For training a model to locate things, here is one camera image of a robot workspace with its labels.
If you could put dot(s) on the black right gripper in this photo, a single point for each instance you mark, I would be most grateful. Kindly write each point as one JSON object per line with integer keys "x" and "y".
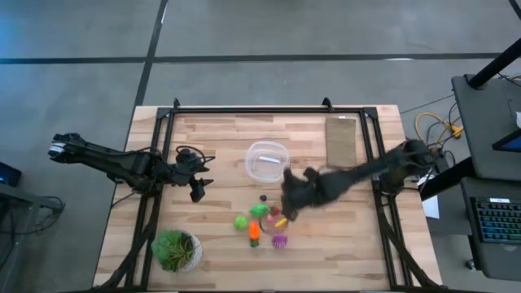
{"x": 313, "y": 189}

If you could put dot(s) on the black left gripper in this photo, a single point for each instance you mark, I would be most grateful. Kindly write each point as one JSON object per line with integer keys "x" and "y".
{"x": 187, "y": 173}

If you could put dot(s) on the green toy lime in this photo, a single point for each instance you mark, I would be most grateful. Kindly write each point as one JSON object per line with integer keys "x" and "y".
{"x": 241, "y": 223}

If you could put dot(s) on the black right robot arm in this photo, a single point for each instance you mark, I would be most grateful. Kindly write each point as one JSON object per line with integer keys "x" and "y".
{"x": 366, "y": 169}

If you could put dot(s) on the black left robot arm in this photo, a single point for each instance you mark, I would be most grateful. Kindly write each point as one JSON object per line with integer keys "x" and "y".
{"x": 114, "y": 163}

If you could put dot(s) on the clear plastic tupperware container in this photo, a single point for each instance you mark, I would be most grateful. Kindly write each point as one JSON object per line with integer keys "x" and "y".
{"x": 260, "y": 167}

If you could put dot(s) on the red toy strawberry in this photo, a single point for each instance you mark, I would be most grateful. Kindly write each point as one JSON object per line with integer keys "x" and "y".
{"x": 276, "y": 211}

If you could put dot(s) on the yellow toy banana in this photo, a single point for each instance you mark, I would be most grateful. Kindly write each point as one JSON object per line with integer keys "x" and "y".
{"x": 281, "y": 223}

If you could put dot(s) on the green toy pepper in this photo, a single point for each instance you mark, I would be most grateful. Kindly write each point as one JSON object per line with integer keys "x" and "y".
{"x": 259, "y": 210}

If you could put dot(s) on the purple white striped toy onion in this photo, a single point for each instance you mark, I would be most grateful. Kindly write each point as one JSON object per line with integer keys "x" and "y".
{"x": 279, "y": 241}

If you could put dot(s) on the orange toy carrot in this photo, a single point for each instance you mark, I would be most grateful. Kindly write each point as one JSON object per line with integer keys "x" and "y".
{"x": 254, "y": 231}

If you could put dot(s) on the brown rectangular mat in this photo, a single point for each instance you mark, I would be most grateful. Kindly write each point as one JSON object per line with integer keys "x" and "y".
{"x": 341, "y": 142}

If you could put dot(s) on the green plant in white pot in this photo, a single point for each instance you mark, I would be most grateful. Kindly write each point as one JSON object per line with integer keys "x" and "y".
{"x": 175, "y": 250}

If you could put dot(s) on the white paper sheet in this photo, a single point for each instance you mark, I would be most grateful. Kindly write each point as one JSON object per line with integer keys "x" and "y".
{"x": 431, "y": 207}

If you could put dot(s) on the black diagonal beam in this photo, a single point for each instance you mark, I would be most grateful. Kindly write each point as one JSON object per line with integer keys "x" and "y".
{"x": 443, "y": 183}

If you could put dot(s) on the grey metal stand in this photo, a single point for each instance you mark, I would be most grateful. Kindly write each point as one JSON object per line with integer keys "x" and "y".
{"x": 24, "y": 197}

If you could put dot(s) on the dark device with blue light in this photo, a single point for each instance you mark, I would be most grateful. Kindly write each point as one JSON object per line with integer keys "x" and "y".
{"x": 10, "y": 175}

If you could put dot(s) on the black backlit keyboard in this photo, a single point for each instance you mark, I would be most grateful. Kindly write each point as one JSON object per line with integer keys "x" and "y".
{"x": 498, "y": 221}

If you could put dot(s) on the tablet with blue screen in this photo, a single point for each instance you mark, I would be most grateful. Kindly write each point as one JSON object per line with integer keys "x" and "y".
{"x": 513, "y": 143}

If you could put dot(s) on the black pole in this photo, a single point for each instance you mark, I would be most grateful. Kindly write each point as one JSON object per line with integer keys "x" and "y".
{"x": 492, "y": 65}

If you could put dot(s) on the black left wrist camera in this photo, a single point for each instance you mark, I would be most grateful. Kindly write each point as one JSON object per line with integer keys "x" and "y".
{"x": 185, "y": 155}

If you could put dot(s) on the black aluminium table frame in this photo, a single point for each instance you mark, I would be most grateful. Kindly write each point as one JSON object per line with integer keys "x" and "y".
{"x": 264, "y": 110}

